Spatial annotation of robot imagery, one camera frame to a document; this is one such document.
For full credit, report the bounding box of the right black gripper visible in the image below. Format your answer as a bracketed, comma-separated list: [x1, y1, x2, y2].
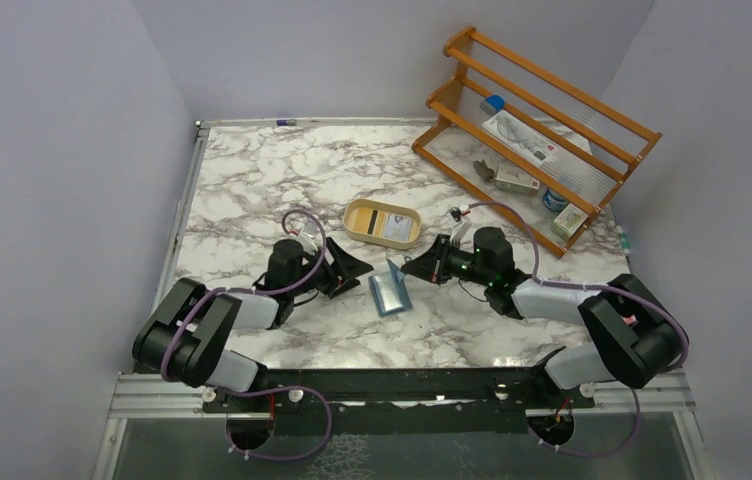
[401, 234, 492, 287]

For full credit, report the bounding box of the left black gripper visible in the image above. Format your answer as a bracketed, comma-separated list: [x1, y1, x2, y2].
[289, 236, 373, 298]

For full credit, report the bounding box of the blue leather card holder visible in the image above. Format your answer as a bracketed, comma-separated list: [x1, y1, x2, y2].
[368, 259, 413, 317]

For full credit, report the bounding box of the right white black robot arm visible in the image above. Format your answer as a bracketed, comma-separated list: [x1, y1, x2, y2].
[400, 227, 688, 407]

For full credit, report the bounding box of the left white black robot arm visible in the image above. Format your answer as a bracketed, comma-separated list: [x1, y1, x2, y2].
[132, 239, 373, 411]

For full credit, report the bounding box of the card in tray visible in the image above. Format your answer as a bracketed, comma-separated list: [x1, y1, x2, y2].
[382, 213, 414, 243]

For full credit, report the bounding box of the yellow oval tray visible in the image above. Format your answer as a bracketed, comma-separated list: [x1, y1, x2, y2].
[342, 198, 422, 251]

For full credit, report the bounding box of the brown small figurine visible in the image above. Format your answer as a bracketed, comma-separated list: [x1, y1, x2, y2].
[473, 160, 496, 183]

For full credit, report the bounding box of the small beige red box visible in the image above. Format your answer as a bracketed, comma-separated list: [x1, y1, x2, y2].
[493, 163, 540, 197]

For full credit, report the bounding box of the blue white can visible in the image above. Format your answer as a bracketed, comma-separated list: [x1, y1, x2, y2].
[542, 188, 569, 213]

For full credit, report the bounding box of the small green white box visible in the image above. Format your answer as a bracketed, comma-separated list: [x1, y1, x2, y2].
[551, 204, 589, 240]

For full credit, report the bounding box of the long white printed box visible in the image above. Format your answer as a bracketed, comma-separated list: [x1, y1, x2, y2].
[482, 111, 560, 168]

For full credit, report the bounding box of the orange wooden rack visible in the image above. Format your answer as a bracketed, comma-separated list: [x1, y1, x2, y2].
[412, 26, 662, 257]

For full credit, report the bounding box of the blue grey eraser block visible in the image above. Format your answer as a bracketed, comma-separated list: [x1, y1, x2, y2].
[480, 95, 505, 116]

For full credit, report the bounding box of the green marker at table edge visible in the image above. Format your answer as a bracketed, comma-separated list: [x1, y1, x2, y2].
[617, 226, 631, 255]

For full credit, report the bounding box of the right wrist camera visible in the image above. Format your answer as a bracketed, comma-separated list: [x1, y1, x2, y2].
[447, 205, 472, 247]

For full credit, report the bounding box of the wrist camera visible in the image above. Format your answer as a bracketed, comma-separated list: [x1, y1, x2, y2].
[447, 205, 472, 247]
[291, 220, 322, 255]

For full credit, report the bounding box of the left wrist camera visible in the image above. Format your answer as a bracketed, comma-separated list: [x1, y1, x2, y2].
[291, 220, 322, 255]

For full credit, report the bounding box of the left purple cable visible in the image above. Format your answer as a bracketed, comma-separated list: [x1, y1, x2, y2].
[160, 209, 330, 382]

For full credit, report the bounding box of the purple cable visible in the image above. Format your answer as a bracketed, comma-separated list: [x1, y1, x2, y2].
[462, 201, 691, 458]
[160, 209, 330, 382]

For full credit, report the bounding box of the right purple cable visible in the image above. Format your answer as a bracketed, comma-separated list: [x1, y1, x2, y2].
[462, 201, 691, 458]

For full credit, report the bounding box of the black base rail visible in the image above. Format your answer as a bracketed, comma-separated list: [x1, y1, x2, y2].
[202, 367, 594, 436]

